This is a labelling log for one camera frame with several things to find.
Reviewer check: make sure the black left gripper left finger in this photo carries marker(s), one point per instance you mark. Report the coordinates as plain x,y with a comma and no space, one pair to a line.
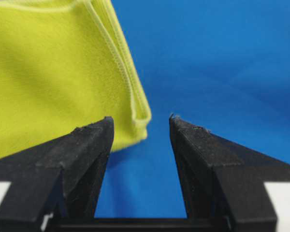
60,178

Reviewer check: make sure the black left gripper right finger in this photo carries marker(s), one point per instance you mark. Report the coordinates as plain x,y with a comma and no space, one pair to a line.
220,178

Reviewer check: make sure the yellow-green microfibre towel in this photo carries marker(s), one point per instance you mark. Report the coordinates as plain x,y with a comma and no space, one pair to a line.
65,64

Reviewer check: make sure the blue table cloth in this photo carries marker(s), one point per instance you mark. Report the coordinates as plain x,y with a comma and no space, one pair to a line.
220,64

